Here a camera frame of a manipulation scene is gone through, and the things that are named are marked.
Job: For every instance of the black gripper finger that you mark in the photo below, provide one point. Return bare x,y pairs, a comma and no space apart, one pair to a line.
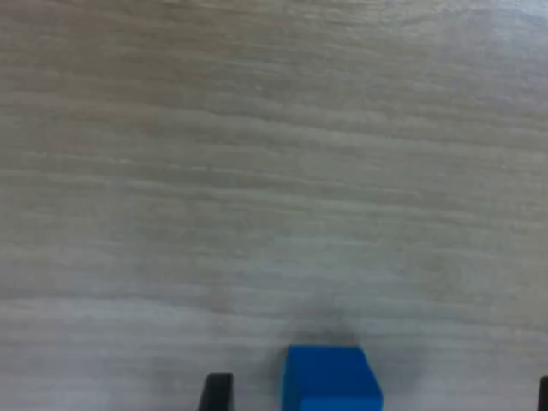
544,394
217,394

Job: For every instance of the blue cube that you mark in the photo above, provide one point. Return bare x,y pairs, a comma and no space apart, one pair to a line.
325,377

